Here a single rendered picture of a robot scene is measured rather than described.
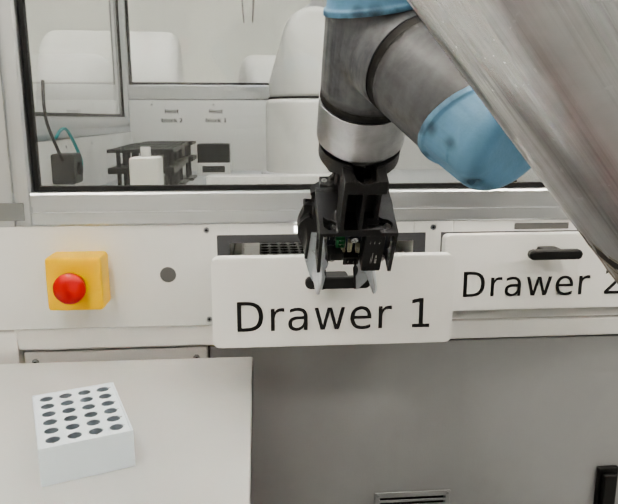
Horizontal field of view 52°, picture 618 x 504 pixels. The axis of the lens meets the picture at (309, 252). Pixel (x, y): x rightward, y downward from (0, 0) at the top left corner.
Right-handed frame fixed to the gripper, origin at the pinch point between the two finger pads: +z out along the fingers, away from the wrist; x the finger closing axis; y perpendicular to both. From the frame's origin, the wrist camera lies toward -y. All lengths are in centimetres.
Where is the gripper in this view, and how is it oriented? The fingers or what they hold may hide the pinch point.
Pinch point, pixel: (339, 274)
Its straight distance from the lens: 70.7
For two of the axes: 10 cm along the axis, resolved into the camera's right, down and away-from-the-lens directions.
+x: 10.0, -0.2, 0.8
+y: 0.7, 7.3, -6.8
